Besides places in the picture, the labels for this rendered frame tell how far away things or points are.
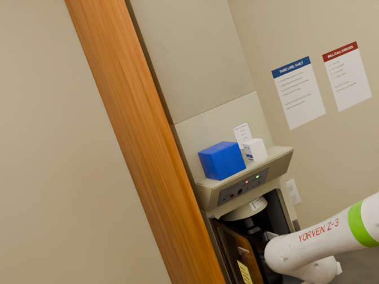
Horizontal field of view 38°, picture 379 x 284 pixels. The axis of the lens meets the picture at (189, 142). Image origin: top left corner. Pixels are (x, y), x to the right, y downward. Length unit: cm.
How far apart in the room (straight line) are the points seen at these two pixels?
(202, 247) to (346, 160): 113
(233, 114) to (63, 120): 64
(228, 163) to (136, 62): 41
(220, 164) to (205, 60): 34
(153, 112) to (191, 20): 35
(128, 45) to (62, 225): 79
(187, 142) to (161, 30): 36
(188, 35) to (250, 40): 65
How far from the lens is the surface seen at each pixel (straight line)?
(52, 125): 205
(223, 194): 173
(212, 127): 178
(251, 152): 176
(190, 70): 175
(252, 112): 185
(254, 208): 190
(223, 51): 181
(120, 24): 161
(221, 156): 168
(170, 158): 163
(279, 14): 247
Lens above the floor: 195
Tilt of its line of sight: 10 degrees down
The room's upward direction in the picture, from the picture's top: 20 degrees counter-clockwise
